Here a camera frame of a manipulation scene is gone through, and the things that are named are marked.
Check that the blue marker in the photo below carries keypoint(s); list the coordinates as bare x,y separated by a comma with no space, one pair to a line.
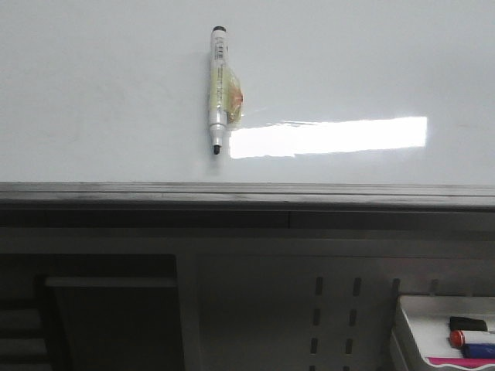
479,351

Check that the white plastic storage bin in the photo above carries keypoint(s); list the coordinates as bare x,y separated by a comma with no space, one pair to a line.
421,329

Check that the white slotted pegboard panel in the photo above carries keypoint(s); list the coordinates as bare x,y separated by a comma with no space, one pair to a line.
317,313

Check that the white whiteboard marker black tip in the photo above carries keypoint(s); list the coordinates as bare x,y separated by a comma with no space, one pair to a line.
226,98

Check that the red capped marker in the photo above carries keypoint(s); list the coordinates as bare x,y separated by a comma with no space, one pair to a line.
460,338

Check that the grey aluminium whiteboard tray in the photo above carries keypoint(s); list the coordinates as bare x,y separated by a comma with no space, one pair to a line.
250,197

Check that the black marker cap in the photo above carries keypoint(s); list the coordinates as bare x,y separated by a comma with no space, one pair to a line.
457,323

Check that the white whiteboard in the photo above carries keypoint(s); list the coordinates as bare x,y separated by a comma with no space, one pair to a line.
349,92

